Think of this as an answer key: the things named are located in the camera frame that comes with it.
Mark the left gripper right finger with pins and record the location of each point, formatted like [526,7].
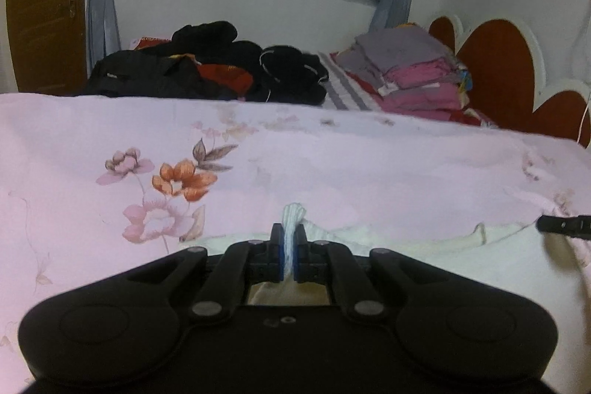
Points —
[424,314]

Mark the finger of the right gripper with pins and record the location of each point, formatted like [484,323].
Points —
[578,227]

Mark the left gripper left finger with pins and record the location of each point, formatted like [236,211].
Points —
[148,311]

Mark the white knit sweater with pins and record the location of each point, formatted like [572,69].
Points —
[550,269]

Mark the stack of folded clothes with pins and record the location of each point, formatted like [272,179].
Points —
[402,70]

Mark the pile of dark clothes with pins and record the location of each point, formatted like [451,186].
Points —
[209,62]

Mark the pink floral bed sheet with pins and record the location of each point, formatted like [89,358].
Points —
[93,186]

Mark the red white scalloped headboard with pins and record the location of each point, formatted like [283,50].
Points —
[510,84]

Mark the brown wooden door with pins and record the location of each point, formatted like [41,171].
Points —
[47,45]

